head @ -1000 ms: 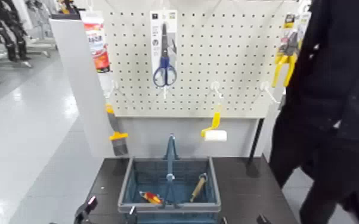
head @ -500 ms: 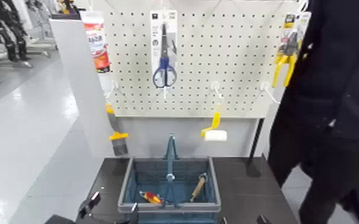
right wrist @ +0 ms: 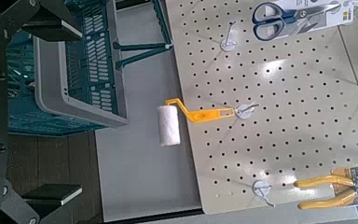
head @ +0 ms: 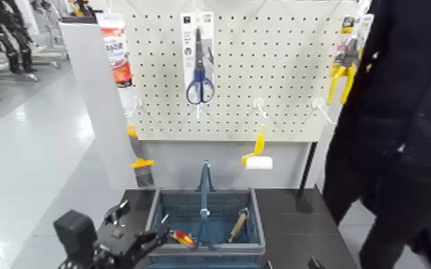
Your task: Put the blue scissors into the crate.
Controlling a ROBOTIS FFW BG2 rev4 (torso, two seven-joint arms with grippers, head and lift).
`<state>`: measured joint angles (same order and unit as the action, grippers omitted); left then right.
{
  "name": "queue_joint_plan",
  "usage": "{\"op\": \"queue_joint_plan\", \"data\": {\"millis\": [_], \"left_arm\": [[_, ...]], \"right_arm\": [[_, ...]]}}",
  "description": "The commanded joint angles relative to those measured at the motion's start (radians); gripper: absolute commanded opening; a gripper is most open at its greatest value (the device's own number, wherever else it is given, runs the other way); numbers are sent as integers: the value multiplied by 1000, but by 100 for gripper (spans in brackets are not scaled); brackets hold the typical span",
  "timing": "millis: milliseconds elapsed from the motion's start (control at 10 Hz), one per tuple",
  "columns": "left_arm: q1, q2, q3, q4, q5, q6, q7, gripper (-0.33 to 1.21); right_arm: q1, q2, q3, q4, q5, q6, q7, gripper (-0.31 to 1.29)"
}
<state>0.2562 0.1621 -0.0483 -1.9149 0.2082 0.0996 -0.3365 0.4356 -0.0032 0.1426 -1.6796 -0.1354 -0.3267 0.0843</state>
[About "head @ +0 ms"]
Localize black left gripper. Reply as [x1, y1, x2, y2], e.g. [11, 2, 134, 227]
[104, 199, 172, 269]

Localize packaged blue handled scissors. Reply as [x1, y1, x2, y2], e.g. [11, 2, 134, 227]
[180, 11, 216, 106]

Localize blue crate with grey rim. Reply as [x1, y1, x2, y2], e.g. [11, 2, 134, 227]
[145, 187, 267, 269]

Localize red yellow screwdriver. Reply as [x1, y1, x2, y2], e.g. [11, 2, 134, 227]
[170, 230, 196, 247]

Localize black pegboard support pole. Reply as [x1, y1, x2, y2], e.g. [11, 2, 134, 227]
[297, 142, 319, 198]

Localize white side partition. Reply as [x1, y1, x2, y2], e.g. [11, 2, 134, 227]
[58, 15, 138, 190]

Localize red white product package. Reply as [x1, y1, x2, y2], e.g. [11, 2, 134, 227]
[95, 12, 135, 89]

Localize person in black clothes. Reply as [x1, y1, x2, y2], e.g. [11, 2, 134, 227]
[321, 0, 431, 269]

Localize grey metal floor stand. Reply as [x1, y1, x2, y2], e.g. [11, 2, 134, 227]
[27, 0, 71, 72]

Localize white perforated pegboard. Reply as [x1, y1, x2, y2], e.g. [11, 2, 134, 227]
[110, 0, 367, 143]

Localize black robot in background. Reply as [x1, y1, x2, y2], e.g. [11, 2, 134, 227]
[0, 0, 38, 74]

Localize yellow black background machine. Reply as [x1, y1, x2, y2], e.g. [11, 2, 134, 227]
[68, 0, 93, 18]

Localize wooden handled hammer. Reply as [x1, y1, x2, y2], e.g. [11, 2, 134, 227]
[227, 207, 250, 244]

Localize yellow handled paint brush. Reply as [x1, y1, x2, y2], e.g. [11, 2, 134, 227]
[126, 124, 156, 188]

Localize blue folding crate handle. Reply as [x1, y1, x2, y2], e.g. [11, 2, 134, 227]
[194, 160, 218, 252]

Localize yellow handled white paint roller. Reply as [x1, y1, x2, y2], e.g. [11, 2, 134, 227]
[241, 124, 274, 171]

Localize packaged yellow handled pliers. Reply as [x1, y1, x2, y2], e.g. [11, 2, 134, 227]
[326, 14, 375, 107]

